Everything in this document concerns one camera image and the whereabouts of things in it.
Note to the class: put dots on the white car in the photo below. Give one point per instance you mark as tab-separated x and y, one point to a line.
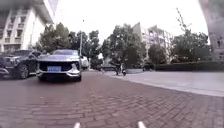
85	62

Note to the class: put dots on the pale grey pavement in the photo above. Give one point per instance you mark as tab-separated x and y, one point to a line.
180	81

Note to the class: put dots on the thin pole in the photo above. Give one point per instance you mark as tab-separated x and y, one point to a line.
81	43

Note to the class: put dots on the grey building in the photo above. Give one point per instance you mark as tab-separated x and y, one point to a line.
216	33

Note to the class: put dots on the tree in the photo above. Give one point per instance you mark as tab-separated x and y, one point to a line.
186	45

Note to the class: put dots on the robot's own part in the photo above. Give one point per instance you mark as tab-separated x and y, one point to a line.
141	125
77	125

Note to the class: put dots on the scooter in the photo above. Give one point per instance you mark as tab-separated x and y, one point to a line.
123	72

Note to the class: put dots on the silver car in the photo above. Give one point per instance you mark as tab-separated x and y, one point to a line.
58	60

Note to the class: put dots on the pale apartment building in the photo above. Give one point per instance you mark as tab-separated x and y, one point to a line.
156	35

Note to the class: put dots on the red brick path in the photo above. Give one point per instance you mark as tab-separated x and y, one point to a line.
100	103

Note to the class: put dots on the dark vehicle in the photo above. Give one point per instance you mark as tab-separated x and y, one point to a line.
105	67
148	66

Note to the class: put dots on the dark green hedge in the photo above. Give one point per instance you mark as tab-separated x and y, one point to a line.
186	66

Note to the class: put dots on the pale building with windows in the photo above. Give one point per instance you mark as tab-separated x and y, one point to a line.
23	26

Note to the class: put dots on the row of trees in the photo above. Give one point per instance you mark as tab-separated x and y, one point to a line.
123	43

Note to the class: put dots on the person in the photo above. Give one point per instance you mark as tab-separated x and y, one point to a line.
121	66

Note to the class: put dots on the black car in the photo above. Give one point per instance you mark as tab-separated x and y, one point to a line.
20	61

